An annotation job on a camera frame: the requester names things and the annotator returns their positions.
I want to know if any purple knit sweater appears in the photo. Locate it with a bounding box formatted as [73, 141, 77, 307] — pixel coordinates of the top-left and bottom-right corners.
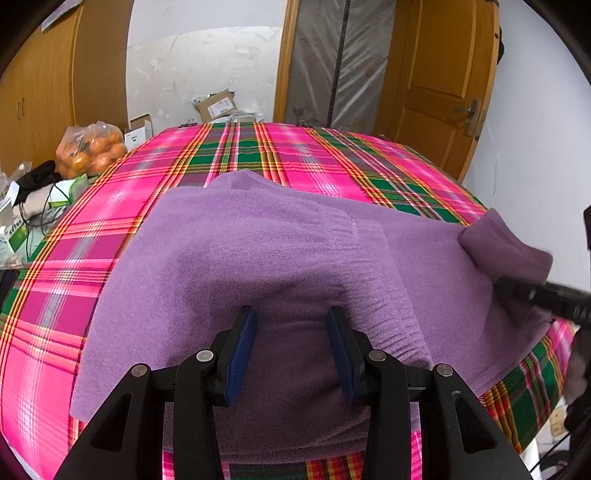
[70, 170, 552, 464]

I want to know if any pink plaid bed cover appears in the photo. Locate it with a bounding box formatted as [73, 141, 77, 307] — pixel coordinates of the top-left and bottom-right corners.
[0, 121, 578, 480]

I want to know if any green white medicine box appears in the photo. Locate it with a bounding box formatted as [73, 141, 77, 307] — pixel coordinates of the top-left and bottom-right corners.
[0, 216, 29, 263]

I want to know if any black folded cloth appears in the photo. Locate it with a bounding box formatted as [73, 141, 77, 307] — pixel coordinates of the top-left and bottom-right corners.
[14, 160, 62, 205]

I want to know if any wooden door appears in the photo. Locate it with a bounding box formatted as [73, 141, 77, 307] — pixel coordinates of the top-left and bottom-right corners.
[374, 0, 501, 181]

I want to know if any bag of oranges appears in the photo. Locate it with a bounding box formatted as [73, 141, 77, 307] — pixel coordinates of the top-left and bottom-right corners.
[55, 121, 127, 179]

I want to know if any plastic covered doorway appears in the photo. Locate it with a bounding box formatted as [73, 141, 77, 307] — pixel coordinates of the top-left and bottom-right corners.
[284, 0, 397, 134]

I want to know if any cardboard box with label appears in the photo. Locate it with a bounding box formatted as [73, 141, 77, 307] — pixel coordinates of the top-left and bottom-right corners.
[192, 89, 236, 123]

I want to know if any wooden wardrobe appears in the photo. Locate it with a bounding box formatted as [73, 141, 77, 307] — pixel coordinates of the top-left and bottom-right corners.
[1, 0, 133, 174]

